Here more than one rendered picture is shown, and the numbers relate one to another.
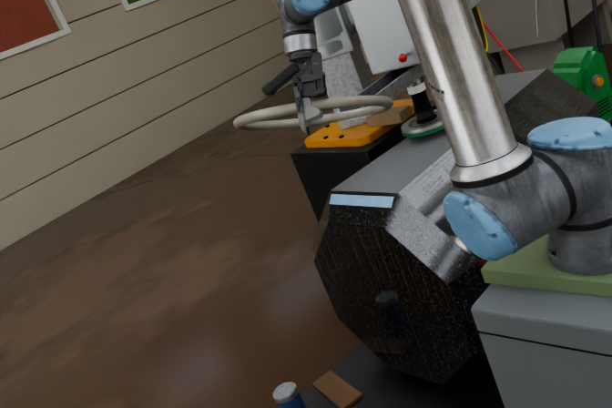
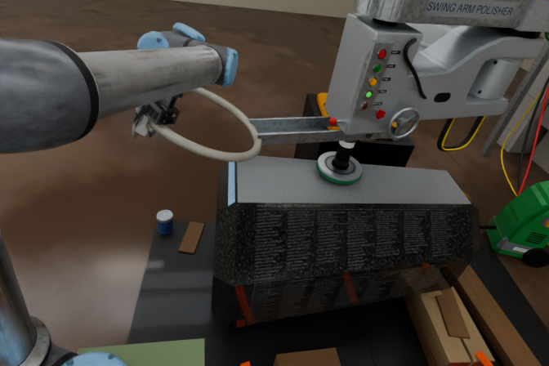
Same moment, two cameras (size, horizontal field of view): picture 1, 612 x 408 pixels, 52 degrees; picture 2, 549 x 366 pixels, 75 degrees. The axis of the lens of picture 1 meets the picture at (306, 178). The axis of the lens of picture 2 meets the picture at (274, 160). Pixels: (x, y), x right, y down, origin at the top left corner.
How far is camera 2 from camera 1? 1.32 m
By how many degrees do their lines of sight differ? 29
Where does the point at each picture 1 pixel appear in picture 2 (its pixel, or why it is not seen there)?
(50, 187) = not seen: outside the picture
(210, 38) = not seen: outside the picture
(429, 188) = (262, 216)
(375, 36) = (337, 87)
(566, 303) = not seen: outside the picture
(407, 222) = (226, 223)
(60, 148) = not seen: outside the picture
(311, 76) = (155, 105)
